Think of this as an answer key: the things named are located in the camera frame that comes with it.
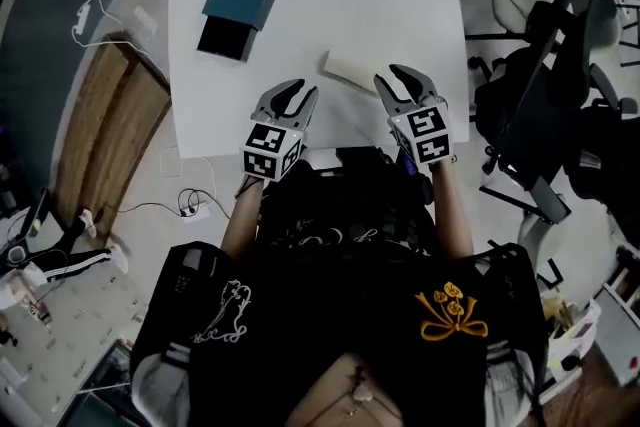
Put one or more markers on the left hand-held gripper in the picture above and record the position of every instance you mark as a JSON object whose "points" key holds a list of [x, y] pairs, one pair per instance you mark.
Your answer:
{"points": [[272, 155]]}

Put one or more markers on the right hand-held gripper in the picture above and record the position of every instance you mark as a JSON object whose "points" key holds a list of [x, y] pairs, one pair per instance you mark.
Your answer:
{"points": [[425, 130]]}

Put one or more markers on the white glasses case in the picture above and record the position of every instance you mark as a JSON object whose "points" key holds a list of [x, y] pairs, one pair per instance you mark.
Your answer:
{"points": [[345, 67]]}

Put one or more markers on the person's right forearm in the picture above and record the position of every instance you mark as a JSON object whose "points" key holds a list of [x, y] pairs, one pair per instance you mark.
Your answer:
{"points": [[452, 215]]}

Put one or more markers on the person's left forearm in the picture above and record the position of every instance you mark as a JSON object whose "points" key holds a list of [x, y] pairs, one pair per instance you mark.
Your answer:
{"points": [[240, 225]]}

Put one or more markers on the small dark screen device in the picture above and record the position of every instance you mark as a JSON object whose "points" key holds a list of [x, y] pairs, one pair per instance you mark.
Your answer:
{"points": [[407, 162]]}

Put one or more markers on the black inner box tray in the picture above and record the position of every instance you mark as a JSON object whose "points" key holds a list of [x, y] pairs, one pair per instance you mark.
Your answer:
{"points": [[225, 40]]}

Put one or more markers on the white floor plate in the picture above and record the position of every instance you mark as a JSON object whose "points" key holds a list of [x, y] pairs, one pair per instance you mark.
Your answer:
{"points": [[176, 162]]}

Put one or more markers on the black office chair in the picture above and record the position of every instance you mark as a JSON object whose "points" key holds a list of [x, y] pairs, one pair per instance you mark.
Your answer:
{"points": [[540, 90]]}

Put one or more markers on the wooden floor panel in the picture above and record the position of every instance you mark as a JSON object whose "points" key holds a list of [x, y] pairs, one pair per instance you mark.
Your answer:
{"points": [[115, 125]]}

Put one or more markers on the grey-backed office chair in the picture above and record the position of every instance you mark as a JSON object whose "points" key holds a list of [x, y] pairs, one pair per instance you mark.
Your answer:
{"points": [[600, 15]]}

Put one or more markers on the person's black embroidered shirt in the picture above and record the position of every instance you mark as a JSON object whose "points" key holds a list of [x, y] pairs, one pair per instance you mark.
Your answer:
{"points": [[325, 315]]}

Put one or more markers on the white power strip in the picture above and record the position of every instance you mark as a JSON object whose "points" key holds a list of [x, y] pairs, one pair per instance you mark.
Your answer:
{"points": [[81, 17]]}

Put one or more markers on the white storage basket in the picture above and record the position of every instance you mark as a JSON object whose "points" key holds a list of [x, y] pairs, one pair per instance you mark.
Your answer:
{"points": [[575, 335]]}

